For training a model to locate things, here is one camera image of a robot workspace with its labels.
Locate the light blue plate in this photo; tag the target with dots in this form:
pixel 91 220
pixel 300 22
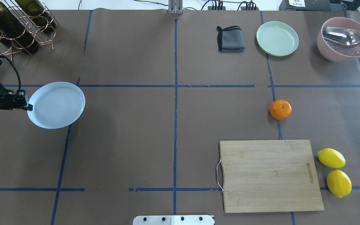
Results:
pixel 56 105

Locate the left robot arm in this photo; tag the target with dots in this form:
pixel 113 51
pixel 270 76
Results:
pixel 10 100

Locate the light green plate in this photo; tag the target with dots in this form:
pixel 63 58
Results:
pixel 277 38

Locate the grey folded cloth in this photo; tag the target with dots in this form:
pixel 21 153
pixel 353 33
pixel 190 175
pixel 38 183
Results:
pixel 230 39

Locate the bamboo cutting board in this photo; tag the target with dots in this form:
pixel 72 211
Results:
pixel 261 176

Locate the orange mandarin fruit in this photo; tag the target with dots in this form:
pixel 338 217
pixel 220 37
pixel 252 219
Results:
pixel 280 109

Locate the upper yellow lemon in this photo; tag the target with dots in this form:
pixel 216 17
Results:
pixel 331 158

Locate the yellow lemon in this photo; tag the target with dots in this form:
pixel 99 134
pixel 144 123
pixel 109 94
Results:
pixel 339 183
pixel 331 158

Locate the pink bowl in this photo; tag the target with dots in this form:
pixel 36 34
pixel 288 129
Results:
pixel 326 48

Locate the lower yellow lemon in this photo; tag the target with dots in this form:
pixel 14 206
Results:
pixel 339 183

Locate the steel ice scoop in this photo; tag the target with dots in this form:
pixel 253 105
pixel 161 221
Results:
pixel 342 36

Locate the copper wire bottle rack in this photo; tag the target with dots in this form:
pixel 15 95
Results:
pixel 26 26

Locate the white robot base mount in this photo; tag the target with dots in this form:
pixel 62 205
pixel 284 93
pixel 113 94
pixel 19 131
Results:
pixel 174 220

